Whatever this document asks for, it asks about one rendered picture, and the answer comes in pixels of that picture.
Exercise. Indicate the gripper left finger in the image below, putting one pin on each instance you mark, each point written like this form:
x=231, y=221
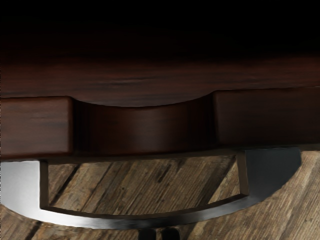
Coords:
x=147, y=235

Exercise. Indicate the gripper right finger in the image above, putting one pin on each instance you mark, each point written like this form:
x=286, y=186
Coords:
x=170, y=235

